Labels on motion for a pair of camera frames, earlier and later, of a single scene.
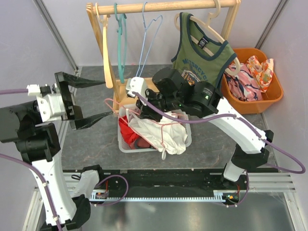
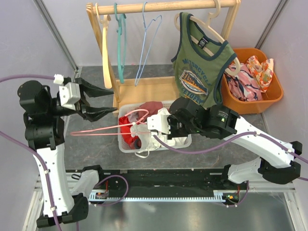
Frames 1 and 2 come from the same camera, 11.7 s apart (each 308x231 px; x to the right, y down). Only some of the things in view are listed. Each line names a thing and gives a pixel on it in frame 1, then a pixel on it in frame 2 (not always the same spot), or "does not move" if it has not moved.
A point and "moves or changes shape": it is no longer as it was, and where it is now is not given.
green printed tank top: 200,57 does not move
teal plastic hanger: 121,30 does not move
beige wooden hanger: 107,63 does not move
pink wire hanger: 162,124 → 78,134
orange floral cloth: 262,71 does not move
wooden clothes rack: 119,88 does not move
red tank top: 129,134 does not move
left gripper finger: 85,122 → 93,113
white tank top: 166,134 moves or changes shape
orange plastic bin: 237,106 does not move
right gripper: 146,110 → 173,134
